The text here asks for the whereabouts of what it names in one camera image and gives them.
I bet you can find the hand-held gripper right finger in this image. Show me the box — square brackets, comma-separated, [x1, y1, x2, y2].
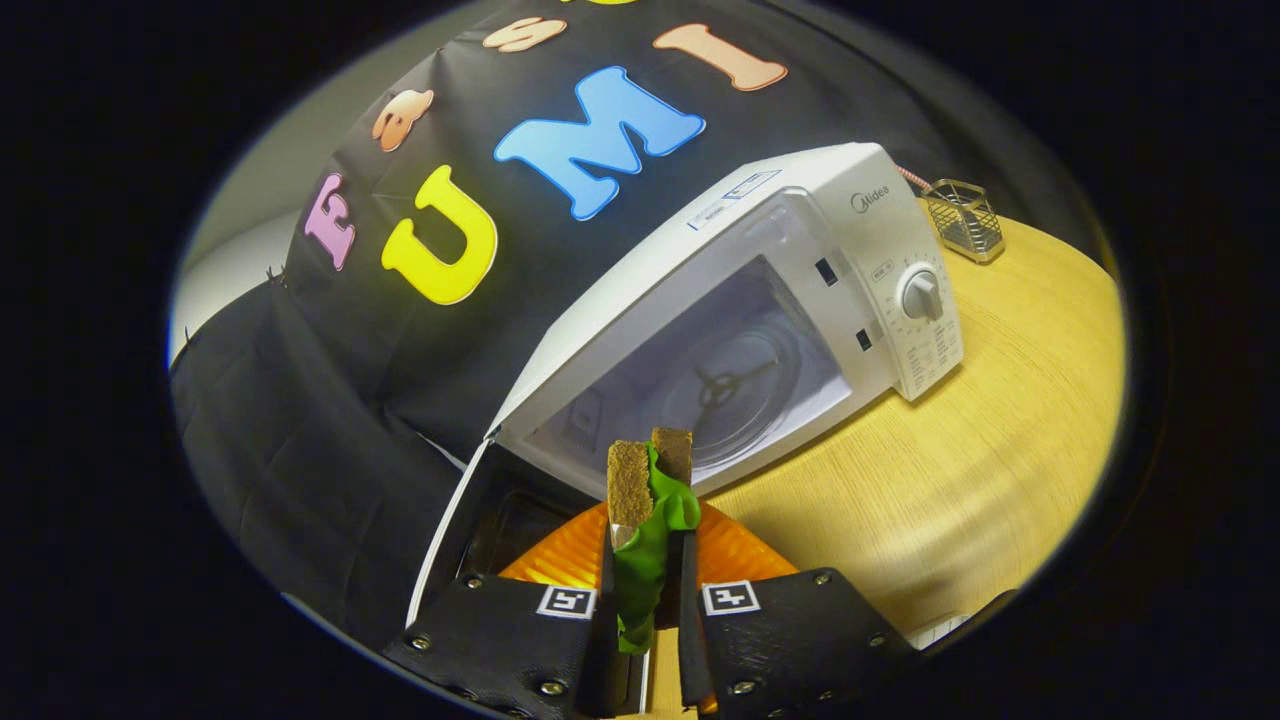
[675, 500, 916, 719]

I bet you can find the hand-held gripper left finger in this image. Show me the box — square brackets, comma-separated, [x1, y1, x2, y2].
[385, 500, 626, 719]

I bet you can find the sandwich with green lettuce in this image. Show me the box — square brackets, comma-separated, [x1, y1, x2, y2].
[605, 428, 703, 656]

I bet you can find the white microwave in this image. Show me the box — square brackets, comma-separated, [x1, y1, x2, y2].
[405, 142, 966, 631]

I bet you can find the metal wire mesh holder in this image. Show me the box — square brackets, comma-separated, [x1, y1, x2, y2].
[920, 179, 1006, 265]

